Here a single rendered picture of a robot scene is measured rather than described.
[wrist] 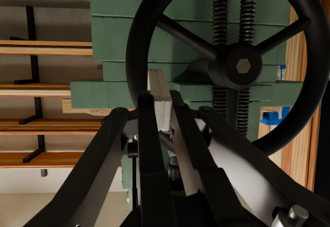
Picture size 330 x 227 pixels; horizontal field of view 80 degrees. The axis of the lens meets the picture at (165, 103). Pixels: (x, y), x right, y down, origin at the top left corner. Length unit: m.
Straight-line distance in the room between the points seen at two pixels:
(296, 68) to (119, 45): 1.64
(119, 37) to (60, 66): 2.77
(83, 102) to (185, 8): 0.29
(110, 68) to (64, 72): 2.74
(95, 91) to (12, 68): 3.09
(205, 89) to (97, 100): 0.23
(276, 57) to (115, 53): 0.37
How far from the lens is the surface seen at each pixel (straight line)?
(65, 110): 0.63
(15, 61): 3.47
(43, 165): 3.00
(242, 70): 0.27
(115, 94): 0.44
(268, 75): 0.53
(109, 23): 0.45
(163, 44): 0.44
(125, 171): 0.87
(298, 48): 1.91
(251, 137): 0.42
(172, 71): 0.44
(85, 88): 0.45
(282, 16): 0.56
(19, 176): 3.88
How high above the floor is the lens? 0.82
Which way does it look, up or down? 9 degrees up
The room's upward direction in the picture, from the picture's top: 179 degrees counter-clockwise
